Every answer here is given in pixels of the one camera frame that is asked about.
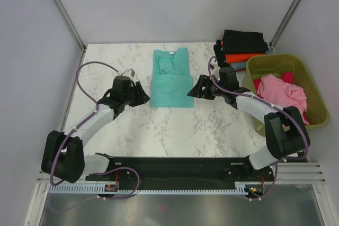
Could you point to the left aluminium frame post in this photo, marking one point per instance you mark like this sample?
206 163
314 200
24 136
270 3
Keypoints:
70 24

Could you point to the aluminium frame post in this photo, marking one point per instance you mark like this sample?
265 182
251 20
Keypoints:
284 23
70 24

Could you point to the black folded t shirt bottom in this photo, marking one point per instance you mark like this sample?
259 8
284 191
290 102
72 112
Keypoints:
221 59

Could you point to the grey blue folded t shirt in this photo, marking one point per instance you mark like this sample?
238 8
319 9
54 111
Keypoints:
242 65

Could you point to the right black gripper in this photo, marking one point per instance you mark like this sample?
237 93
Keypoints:
205 81

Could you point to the teal t shirt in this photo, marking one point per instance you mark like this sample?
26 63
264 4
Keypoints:
171 80

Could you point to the right aluminium frame post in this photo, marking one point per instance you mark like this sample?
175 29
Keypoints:
284 23

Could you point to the orange folded t shirt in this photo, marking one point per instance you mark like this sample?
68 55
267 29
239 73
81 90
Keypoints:
240 57

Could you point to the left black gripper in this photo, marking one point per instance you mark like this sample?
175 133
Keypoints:
142 97

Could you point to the olive green plastic bin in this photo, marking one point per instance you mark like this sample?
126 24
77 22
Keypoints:
283 80

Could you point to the white slotted cable duct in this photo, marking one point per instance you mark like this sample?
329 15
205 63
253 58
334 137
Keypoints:
105 189

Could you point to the aluminium front rail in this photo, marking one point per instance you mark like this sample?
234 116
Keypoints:
299 173

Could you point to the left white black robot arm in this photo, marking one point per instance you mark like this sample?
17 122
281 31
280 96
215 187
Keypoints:
64 156

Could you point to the black folded t shirt top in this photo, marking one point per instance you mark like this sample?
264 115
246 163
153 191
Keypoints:
236 42

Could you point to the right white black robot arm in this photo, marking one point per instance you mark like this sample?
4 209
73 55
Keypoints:
285 131

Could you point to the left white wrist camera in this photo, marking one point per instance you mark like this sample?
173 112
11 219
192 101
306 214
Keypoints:
129 73

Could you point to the pink t shirt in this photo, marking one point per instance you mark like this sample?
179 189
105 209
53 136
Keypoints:
284 96

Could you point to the black folded t shirt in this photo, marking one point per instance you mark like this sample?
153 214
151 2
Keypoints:
221 59
236 42

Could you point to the red t shirt in bin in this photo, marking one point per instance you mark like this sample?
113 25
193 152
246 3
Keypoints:
288 77

